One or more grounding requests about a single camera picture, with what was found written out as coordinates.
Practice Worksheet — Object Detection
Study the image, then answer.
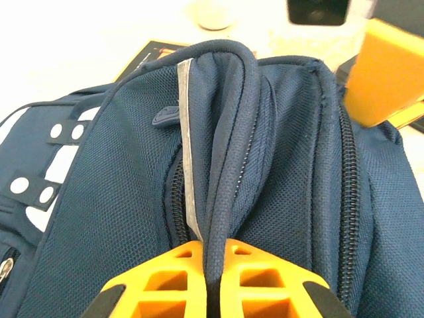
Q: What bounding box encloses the grey plastic cup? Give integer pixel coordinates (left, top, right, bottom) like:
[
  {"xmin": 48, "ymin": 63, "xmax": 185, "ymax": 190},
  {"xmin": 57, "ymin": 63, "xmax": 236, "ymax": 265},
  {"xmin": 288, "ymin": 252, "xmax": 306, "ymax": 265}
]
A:
[{"xmin": 197, "ymin": 0, "xmax": 237, "ymax": 31}]

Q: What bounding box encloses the navy blue backpack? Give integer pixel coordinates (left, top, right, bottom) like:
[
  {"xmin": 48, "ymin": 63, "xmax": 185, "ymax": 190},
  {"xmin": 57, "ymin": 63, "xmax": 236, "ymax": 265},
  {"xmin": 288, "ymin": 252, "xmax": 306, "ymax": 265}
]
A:
[{"xmin": 0, "ymin": 39, "xmax": 424, "ymax": 318}]

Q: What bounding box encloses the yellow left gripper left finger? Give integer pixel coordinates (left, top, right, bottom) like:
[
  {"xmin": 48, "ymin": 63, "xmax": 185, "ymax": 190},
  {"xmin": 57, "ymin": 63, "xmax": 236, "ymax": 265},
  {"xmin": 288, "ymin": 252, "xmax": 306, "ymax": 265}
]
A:
[{"xmin": 81, "ymin": 240, "xmax": 209, "ymax": 318}]

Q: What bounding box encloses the brown and black hardcover book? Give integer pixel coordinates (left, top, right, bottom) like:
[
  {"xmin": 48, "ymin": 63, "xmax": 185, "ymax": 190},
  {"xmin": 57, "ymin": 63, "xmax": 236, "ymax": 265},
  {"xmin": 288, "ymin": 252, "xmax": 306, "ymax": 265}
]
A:
[{"xmin": 112, "ymin": 39, "xmax": 259, "ymax": 83}]

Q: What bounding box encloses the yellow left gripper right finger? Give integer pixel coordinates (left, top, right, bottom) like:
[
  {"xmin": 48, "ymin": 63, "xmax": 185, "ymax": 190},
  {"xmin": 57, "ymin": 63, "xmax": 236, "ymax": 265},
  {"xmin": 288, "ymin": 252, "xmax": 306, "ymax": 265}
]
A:
[{"xmin": 219, "ymin": 238, "xmax": 354, "ymax": 318}]

